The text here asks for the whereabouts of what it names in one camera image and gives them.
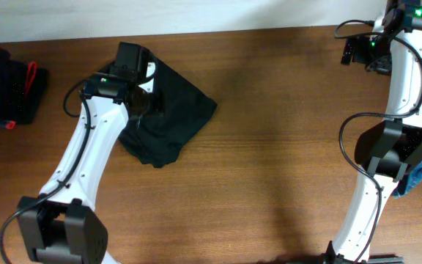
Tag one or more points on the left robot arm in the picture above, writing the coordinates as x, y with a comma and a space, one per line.
60, 225

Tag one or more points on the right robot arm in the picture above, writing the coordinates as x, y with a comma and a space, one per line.
387, 152

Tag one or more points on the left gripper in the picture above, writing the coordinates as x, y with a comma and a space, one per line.
160, 109

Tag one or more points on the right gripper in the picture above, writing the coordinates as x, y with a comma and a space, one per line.
364, 46

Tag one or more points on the black trousers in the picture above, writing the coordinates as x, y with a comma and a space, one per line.
157, 139

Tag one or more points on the black clothes stack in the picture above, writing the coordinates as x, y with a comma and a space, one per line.
22, 86

